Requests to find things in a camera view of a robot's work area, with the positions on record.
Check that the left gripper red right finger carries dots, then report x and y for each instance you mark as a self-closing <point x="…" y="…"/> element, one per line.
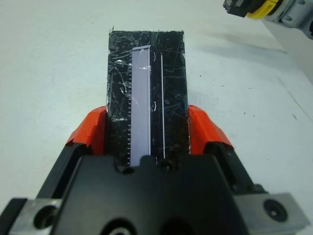
<point x="203" y="132"/>

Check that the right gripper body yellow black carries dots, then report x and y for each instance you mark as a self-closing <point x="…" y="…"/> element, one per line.
<point x="261" y="9"/>

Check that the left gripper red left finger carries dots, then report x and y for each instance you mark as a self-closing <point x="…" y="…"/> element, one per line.
<point x="90" y="132"/>

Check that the black box lid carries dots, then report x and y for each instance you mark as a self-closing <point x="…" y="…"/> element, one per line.
<point x="171" y="98"/>

